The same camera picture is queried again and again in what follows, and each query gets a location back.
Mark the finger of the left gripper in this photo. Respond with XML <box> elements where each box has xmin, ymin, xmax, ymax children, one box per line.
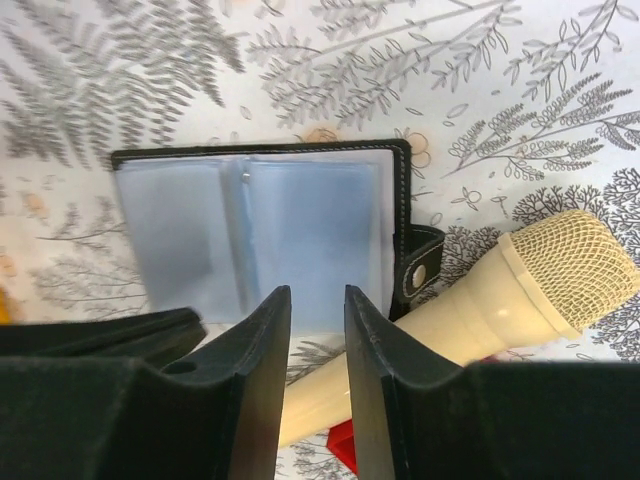
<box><xmin>1</xmin><ymin>308</ymin><xmax>206</xmax><ymax>368</ymax></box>

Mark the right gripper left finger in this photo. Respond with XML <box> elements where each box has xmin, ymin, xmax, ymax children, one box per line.
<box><xmin>1</xmin><ymin>286</ymin><xmax>291</xmax><ymax>479</ymax></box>

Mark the yellow plastic bin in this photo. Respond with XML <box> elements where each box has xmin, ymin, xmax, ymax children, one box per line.
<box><xmin>0</xmin><ymin>288</ymin><xmax>12</xmax><ymax>325</ymax></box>

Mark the black leather card holder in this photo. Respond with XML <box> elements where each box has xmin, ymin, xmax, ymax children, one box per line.
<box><xmin>111</xmin><ymin>139</ymin><xmax>444</xmax><ymax>336</ymax></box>

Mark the floral table mat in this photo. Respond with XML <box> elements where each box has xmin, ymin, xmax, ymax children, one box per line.
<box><xmin>1</xmin><ymin>1</ymin><xmax>639</xmax><ymax>323</ymax></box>

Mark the cream toy microphone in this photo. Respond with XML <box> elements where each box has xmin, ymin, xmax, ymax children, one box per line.
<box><xmin>277</xmin><ymin>209</ymin><xmax>640</xmax><ymax>449</ymax></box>

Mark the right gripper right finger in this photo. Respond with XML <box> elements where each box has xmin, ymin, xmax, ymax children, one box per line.
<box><xmin>344</xmin><ymin>286</ymin><xmax>639</xmax><ymax>479</ymax></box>

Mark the red owl toy block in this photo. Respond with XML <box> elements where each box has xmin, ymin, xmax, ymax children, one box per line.
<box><xmin>326</xmin><ymin>419</ymin><xmax>358</xmax><ymax>474</ymax></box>

